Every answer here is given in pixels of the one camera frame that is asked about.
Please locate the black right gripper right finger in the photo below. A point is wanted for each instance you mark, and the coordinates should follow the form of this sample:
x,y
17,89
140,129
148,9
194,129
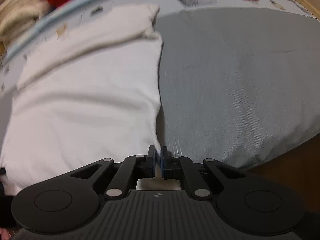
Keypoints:
x,y
186,172

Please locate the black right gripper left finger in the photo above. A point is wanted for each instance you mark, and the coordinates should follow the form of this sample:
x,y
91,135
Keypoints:
x,y
131,170

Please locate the white long-sleeve shirt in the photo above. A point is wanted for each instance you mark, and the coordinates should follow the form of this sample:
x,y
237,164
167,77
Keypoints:
x,y
89,94

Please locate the light blue folded duvet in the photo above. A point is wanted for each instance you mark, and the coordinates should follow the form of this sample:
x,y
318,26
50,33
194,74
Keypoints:
x,y
44,23

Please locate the cream folded blanket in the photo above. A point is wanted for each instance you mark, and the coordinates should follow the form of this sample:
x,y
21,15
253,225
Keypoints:
x,y
19,15

